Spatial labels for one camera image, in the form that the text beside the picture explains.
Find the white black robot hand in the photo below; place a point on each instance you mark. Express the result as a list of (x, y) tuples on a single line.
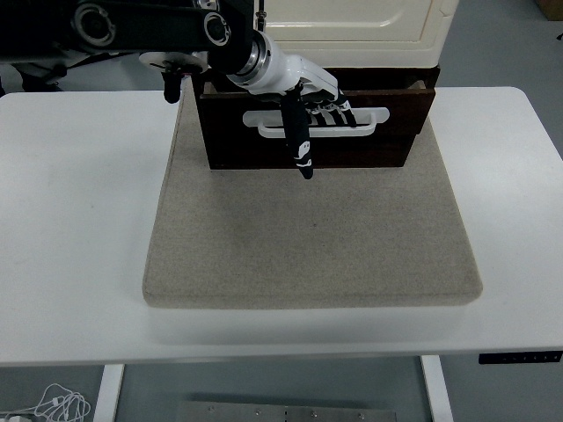
[(286, 72)]

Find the dark brown wooden drawer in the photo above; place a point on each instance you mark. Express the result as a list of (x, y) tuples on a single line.
[(404, 110)]

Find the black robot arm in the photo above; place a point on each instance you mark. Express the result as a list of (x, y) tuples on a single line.
[(132, 26)]

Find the cream plastic cabinet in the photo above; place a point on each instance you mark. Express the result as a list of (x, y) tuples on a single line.
[(360, 44)]

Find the dark brown wooden cabinet base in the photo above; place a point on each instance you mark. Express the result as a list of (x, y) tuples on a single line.
[(246, 154)]

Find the beige fabric mat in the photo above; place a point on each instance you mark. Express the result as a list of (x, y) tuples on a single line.
[(308, 237)]

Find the person's leg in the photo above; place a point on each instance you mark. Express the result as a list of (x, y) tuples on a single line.
[(39, 81)]

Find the cardboard box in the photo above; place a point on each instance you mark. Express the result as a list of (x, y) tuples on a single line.
[(552, 8)]

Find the grey metal plate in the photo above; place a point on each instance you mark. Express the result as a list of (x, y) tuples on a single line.
[(286, 413)]

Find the white table leg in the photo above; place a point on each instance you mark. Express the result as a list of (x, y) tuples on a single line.
[(107, 393), (437, 391)]

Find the black table control panel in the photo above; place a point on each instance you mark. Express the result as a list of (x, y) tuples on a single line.
[(519, 358)]

